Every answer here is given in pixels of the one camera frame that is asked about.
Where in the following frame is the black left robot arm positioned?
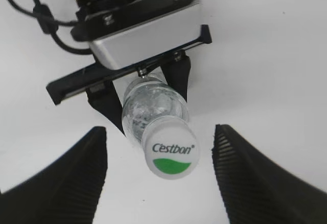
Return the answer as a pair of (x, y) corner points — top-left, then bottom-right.
(46, 0), (212, 129)

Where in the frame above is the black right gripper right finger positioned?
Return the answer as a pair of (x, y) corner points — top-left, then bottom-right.
(212, 124), (326, 223)

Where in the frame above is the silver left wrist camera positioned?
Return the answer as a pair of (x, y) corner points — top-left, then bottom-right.
(71, 0), (202, 70)

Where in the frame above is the white green bottle cap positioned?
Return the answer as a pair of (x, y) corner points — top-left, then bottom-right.
(141, 116), (200, 180)

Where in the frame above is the clear Cestbon water bottle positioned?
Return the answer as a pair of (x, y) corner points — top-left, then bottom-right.
(122, 72), (190, 146)

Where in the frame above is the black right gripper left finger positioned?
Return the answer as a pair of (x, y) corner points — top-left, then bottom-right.
(1, 126), (108, 223)

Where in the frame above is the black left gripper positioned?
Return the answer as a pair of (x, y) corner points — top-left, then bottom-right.
(46, 25), (212, 135)

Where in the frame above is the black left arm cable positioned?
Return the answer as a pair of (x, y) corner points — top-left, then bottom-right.
(0, 0), (92, 56)

